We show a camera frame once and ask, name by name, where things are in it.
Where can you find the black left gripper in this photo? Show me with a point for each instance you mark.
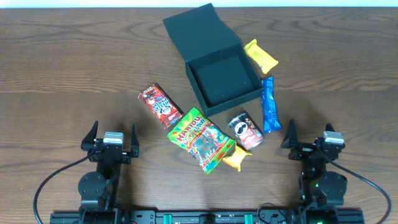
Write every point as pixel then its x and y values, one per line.
pixel 109 152

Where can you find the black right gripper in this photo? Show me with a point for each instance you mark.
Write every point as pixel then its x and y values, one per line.
pixel 291 140

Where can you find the blue Oreo cookie pack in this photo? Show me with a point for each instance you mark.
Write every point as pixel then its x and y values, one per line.
pixel 269 107

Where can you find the small Pringles can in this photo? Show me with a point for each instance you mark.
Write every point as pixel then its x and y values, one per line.
pixel 247 133

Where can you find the red Hello Panda box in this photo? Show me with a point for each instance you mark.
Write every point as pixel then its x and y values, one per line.
pixel 161 105

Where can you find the small yellow snack packet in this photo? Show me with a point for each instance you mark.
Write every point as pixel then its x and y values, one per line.
pixel 236 158

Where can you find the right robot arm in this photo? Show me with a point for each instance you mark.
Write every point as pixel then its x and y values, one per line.
pixel 321 191

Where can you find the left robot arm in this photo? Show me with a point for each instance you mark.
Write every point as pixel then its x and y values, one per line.
pixel 98 189

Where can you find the yellow snack bar wrapper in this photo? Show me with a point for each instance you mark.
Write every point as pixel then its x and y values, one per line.
pixel 260 56

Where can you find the green Haribo gummy bag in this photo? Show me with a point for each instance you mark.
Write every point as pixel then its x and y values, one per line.
pixel 202 139

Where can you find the black open gift box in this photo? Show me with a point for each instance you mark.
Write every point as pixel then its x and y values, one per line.
pixel 216 64

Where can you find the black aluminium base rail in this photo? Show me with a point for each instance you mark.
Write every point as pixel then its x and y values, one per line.
pixel 347 216

